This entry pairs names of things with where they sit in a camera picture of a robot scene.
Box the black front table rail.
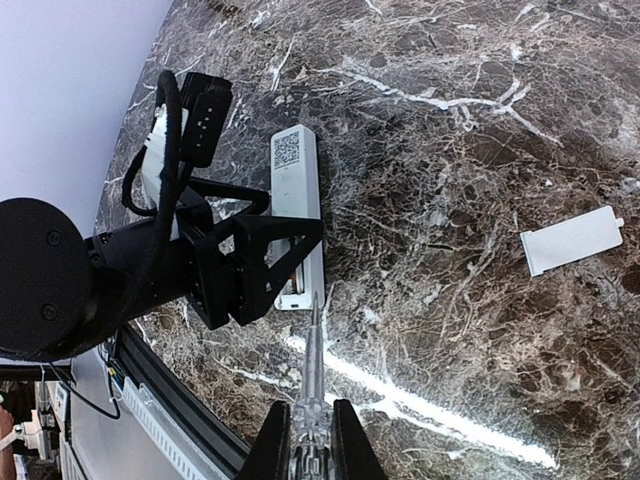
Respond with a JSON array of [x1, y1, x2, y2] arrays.
[[111, 326, 248, 479]]

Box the white slotted cable duct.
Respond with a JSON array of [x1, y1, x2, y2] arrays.
[[122, 377, 231, 480]]

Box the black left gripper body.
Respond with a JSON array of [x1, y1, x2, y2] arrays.
[[172, 192, 239, 330]]

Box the metal tweezers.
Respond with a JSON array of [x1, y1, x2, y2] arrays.
[[289, 294, 332, 479]]

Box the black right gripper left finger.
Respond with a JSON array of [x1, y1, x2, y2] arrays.
[[237, 401, 291, 480]]

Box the white remote control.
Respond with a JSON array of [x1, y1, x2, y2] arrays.
[[270, 124, 325, 311]]

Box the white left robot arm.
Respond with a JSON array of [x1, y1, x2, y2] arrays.
[[1, 178, 323, 363]]

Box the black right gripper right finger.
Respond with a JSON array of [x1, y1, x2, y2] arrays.
[[331, 399, 388, 480]]

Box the white battery cover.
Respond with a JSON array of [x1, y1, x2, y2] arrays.
[[520, 206, 625, 277]]

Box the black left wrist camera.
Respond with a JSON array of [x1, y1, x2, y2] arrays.
[[180, 72, 233, 168]]

